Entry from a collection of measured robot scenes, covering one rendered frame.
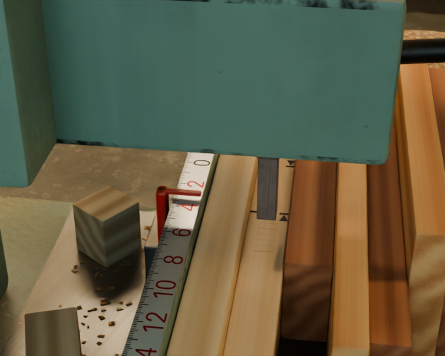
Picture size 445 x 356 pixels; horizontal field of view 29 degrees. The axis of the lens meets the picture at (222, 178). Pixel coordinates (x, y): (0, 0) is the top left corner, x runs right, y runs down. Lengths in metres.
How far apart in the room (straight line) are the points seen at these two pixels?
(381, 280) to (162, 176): 1.88
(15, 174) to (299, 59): 0.11
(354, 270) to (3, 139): 0.15
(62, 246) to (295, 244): 0.28
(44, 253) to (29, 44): 0.33
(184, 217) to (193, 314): 0.06
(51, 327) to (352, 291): 0.23
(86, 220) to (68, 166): 1.70
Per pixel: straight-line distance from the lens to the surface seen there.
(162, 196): 0.40
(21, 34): 0.32
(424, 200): 0.38
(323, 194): 0.43
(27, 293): 0.61
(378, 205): 0.42
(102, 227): 0.60
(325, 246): 0.40
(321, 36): 0.32
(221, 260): 0.38
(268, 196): 0.40
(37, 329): 0.53
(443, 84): 0.49
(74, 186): 2.22
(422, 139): 0.42
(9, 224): 0.68
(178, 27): 0.33
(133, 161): 2.31
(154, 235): 0.56
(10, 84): 0.32
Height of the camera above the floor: 1.18
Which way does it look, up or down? 32 degrees down
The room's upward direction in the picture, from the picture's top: straight up
